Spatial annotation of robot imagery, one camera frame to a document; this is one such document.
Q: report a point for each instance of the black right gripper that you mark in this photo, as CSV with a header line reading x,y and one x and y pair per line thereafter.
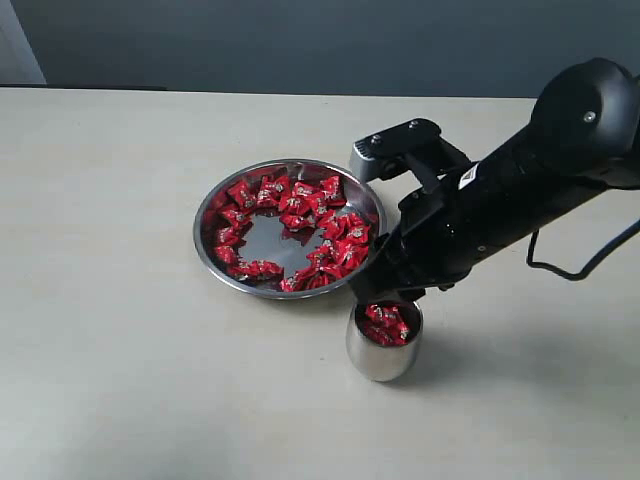
x,y
462,214

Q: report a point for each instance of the round stainless steel plate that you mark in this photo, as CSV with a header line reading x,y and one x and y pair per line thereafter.
x,y
303,211

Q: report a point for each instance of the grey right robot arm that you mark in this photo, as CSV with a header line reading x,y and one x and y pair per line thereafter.
x,y
581,141

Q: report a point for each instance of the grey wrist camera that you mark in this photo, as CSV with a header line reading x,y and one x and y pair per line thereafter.
x,y
416,146

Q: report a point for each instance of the stainless steel cup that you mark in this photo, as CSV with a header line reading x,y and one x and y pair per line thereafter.
x,y
378,363

